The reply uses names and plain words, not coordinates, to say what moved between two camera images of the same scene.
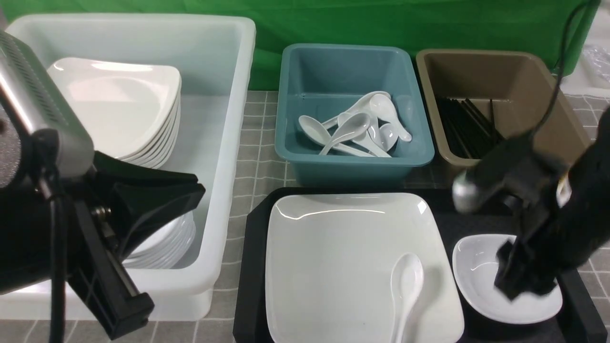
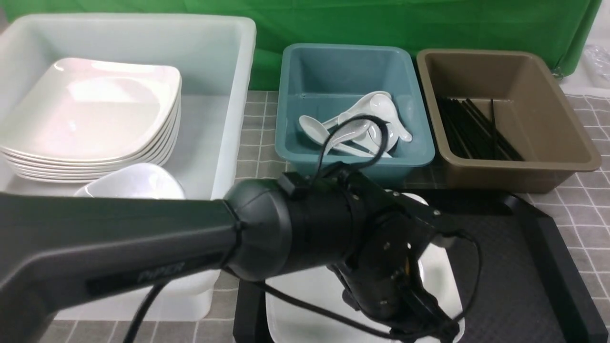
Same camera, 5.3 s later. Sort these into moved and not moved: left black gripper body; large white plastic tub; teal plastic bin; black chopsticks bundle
Moved: left black gripper body
Not moved: black chopsticks bundle; large white plastic tub; teal plastic bin
